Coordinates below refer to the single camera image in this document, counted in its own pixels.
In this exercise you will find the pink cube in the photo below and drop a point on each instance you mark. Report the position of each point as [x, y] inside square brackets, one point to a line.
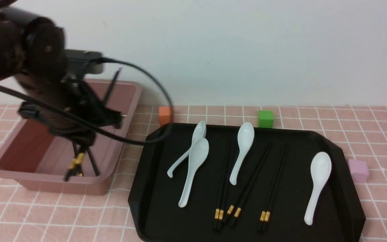
[358, 170]

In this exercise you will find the orange cube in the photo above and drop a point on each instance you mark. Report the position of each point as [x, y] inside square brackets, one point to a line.
[166, 115]

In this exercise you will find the black chopstick in bin right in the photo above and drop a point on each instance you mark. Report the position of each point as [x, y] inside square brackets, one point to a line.
[93, 162]

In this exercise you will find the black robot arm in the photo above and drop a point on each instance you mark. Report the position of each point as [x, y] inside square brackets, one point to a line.
[33, 51]

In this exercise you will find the white spoon right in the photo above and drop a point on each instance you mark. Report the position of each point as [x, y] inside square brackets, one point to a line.
[320, 170]

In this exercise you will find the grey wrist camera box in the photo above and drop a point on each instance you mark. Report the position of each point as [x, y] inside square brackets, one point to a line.
[81, 63]

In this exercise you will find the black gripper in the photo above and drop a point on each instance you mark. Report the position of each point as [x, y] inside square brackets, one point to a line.
[72, 96]

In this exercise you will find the pink checkered tablecloth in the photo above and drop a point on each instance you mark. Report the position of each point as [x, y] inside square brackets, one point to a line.
[30, 216]

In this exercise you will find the white spoon far left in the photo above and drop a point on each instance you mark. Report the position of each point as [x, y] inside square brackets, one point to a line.
[199, 132]

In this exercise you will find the black serving tray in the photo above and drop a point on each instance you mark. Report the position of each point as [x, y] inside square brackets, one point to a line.
[154, 196]

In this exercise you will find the white spoon front left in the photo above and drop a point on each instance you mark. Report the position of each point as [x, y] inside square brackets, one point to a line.
[196, 158]

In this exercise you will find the green cube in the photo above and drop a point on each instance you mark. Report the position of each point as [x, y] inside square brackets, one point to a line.
[265, 119]

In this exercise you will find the white spoon middle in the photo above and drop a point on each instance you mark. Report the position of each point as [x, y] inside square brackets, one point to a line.
[246, 135]

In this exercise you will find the white spoon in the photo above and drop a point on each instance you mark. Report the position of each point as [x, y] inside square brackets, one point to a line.
[199, 132]
[196, 158]
[246, 135]
[320, 170]

